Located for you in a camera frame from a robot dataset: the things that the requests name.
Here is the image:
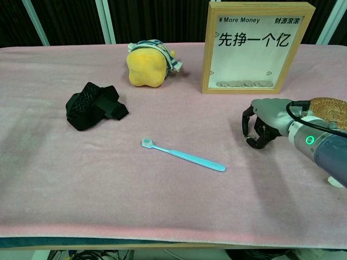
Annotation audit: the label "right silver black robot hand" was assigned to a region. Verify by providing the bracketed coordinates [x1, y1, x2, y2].
[241, 97, 295, 150]

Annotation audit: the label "round woven rattan coaster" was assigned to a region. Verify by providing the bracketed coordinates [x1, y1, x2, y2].
[309, 96, 347, 129]

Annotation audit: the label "light blue toothbrush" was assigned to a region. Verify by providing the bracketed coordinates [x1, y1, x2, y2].
[141, 138, 227, 173]

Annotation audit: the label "yellow plush toy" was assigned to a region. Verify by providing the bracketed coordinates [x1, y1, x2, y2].
[127, 40, 183, 88]

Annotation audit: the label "pink table cloth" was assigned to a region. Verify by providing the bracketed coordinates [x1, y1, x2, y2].
[0, 42, 347, 243]

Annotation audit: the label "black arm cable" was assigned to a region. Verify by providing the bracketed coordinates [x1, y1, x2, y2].
[286, 99, 347, 134]

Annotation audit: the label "wooden framed sign box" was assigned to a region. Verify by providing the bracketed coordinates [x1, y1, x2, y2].
[201, 2, 317, 95]

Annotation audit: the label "white aluminium partition post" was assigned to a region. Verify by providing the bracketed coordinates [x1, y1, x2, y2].
[21, 0, 51, 47]
[322, 0, 347, 46]
[95, 0, 117, 45]

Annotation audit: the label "black elastic strap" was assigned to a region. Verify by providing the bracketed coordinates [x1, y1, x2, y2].
[66, 82, 130, 132]

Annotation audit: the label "black floor cables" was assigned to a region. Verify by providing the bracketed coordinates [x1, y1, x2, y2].
[50, 249, 131, 260]

